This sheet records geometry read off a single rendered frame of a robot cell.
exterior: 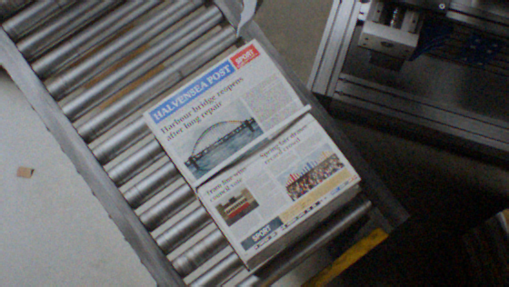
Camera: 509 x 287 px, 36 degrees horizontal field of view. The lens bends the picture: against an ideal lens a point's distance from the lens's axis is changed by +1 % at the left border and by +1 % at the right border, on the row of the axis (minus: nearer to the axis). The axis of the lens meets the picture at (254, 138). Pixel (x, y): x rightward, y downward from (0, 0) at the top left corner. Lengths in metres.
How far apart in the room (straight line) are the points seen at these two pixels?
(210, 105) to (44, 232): 1.19
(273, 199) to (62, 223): 1.23
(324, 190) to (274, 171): 0.11
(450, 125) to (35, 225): 1.37
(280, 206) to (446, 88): 1.13
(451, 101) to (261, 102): 1.06
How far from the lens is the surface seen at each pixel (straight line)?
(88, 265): 2.63
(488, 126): 2.54
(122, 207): 1.82
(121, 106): 1.88
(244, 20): 1.46
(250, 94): 1.62
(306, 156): 1.59
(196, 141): 1.59
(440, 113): 2.52
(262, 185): 1.57
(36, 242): 2.68
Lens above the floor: 2.57
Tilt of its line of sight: 75 degrees down
